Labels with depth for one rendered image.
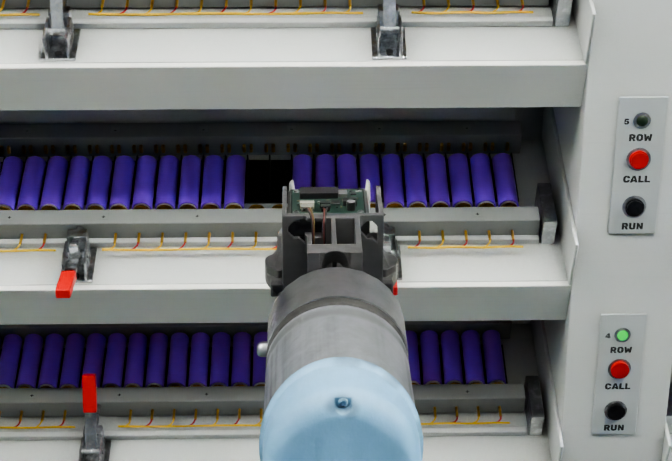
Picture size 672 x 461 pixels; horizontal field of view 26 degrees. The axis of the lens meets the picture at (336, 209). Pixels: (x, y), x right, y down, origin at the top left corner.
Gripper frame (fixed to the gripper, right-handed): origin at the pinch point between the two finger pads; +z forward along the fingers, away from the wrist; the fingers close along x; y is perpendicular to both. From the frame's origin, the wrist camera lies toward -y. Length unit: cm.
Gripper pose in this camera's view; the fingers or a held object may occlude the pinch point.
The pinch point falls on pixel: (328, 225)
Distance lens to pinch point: 115.5
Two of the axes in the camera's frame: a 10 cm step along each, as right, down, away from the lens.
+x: -10.0, 0.1, -0.2
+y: 0.0, -9.1, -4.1
